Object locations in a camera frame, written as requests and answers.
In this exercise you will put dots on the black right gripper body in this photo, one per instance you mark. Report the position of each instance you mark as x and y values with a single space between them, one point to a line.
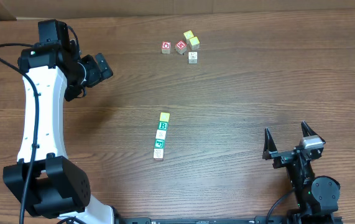
286 154

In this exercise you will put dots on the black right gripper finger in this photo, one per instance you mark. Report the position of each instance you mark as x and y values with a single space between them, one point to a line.
269 145
306 130

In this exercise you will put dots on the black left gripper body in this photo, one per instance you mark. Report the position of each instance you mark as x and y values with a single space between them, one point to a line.
103 66

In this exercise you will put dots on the red Y wooden block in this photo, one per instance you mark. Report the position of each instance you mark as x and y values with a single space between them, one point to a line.
164 117

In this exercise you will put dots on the green letter B block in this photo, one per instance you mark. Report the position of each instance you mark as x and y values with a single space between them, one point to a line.
163 125

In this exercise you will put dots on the green letter F block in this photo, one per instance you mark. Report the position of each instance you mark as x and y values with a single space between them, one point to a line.
159 143

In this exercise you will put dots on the plain E pretzel block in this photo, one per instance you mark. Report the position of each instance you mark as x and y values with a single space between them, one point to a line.
158 154

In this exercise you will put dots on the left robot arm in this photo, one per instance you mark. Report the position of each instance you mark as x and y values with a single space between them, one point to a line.
45 182

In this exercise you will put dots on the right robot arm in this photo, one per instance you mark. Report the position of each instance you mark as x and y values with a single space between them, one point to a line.
317 197

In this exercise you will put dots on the red apple picture block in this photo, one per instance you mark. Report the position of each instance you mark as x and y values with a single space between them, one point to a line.
166 47

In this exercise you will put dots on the red letter M block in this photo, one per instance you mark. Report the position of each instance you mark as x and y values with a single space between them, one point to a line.
181 47

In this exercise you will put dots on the blue X wooden block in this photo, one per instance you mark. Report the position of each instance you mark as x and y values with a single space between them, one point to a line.
193 57

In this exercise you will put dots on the yellow rear wooden block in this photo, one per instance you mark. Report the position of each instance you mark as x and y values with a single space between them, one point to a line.
188 35

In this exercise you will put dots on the yellow wooden block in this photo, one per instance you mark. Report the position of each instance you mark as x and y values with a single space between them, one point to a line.
188 35
194 43

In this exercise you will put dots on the yellow front wooden block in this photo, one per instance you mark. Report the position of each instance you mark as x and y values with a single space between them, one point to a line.
194 43

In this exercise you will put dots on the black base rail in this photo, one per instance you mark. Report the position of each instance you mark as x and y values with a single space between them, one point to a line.
256 220

